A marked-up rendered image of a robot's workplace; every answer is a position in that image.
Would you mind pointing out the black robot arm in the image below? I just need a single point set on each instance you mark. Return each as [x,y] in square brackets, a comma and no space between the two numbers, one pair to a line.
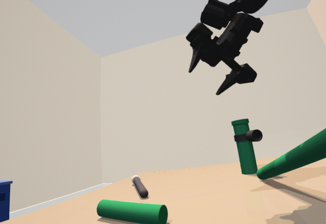
[218,14]

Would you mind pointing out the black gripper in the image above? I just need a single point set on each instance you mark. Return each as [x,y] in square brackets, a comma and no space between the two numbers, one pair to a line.
[226,49]

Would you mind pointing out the grey metal rod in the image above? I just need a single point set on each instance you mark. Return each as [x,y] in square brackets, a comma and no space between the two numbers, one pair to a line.
[140,187]

